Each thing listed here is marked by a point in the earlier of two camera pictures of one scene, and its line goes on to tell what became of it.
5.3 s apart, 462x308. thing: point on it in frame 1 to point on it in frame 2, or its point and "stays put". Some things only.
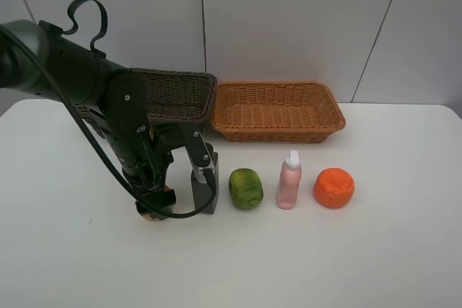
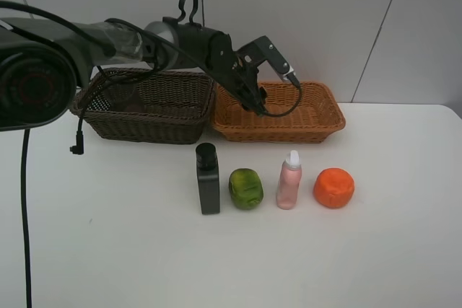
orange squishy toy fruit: (334, 187) stays put
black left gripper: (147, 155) to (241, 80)
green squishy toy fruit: (246, 188) stays put
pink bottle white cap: (288, 181) stays put
